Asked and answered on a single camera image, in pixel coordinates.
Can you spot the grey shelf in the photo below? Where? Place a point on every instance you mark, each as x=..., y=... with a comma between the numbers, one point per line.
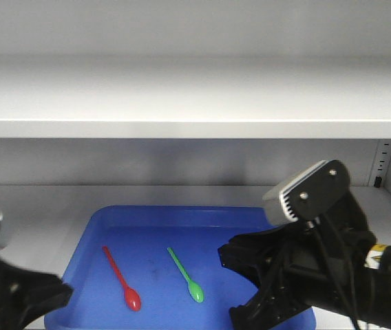
x=42, y=224
x=150, y=97

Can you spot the upper grey shelf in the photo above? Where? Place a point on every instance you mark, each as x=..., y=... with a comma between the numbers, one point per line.
x=150, y=97

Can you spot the red plastic spoon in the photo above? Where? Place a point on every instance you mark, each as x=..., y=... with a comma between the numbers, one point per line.
x=130, y=295

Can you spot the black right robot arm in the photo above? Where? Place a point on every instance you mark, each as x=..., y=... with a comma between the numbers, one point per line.
x=379, y=260

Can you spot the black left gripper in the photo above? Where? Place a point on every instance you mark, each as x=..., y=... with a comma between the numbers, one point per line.
x=26, y=295

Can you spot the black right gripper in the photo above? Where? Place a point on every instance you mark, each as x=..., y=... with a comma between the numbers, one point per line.
x=300, y=263

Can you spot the blue plastic tray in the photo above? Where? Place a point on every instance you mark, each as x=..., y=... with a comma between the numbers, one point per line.
x=138, y=238

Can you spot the green plastic spoon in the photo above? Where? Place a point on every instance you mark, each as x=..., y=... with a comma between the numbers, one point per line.
x=195, y=290

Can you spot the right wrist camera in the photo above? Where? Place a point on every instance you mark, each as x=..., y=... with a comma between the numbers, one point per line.
x=306, y=194

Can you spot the lower grey shelf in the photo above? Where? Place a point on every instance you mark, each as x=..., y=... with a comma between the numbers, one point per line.
x=42, y=224

